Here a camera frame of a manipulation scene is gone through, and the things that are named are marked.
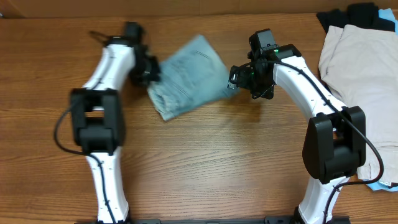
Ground light blue denim shorts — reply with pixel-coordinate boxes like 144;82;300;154
147;35;238;121

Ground black garment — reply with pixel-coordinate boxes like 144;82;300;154
316;2;395;33

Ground brown cardboard back panel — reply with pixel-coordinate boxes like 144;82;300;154
0;0;398;19

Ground light blue garment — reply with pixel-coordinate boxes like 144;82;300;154
368;8;397;192

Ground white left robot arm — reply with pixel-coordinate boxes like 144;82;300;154
70;36;160;223

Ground beige folded garment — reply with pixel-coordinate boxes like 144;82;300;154
318;25;397;182

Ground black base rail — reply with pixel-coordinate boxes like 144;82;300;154
74;214;352;224

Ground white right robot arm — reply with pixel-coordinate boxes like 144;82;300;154
228;44;366;223

